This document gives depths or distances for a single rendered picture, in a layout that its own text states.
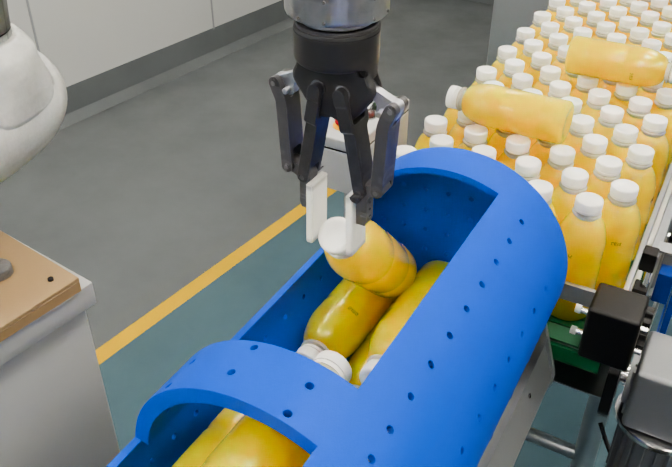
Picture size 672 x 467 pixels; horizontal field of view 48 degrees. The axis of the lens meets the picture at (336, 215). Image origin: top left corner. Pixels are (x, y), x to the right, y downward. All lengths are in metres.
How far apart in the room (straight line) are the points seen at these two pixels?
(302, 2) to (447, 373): 0.34
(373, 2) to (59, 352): 0.75
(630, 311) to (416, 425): 0.52
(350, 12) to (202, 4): 3.90
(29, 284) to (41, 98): 0.26
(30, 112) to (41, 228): 2.04
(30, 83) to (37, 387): 0.43
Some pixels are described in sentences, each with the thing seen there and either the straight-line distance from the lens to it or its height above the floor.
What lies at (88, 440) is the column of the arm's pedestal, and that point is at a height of 0.71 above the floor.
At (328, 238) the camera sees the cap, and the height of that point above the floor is 1.23.
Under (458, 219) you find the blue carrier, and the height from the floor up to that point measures 1.13.
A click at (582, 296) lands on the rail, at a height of 0.97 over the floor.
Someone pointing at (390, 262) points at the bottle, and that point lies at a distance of 0.83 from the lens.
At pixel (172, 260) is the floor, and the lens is 2.83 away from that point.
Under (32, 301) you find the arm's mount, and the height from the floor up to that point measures 1.02.
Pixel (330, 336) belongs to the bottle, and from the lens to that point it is 0.89.
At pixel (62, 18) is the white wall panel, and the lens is 3.89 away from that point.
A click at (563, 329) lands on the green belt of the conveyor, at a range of 1.20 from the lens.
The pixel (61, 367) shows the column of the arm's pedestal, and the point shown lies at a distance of 1.18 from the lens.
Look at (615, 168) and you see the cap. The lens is 1.22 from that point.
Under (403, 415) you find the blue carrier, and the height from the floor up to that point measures 1.20.
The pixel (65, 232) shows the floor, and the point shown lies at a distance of 3.10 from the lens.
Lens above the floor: 1.67
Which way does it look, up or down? 34 degrees down
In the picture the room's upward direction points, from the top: straight up
